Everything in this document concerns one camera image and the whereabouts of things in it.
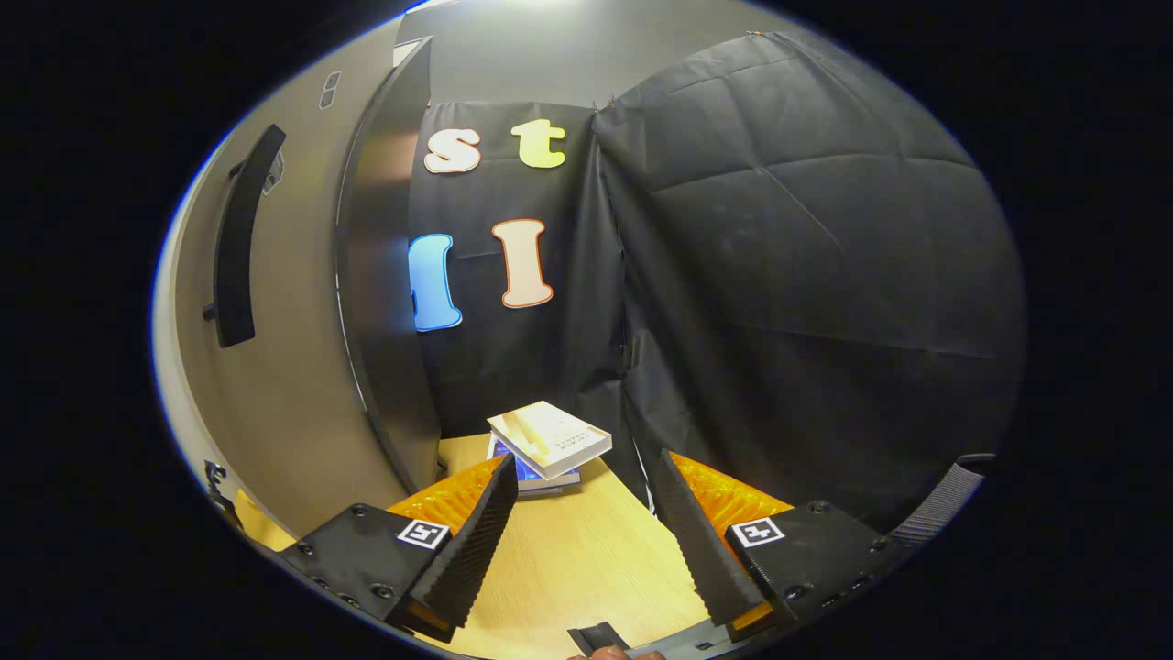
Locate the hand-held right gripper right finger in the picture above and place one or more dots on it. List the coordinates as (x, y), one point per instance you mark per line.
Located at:
(698, 541)

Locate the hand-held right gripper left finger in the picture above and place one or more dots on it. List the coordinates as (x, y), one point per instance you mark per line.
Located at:
(476, 541)

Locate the white cabinet door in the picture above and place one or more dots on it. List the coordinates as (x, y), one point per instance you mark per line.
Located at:
(293, 367)

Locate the blue book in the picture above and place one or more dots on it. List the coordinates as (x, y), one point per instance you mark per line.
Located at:
(525, 469)

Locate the black backdrop cloth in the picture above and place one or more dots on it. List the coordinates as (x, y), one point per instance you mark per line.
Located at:
(806, 275)

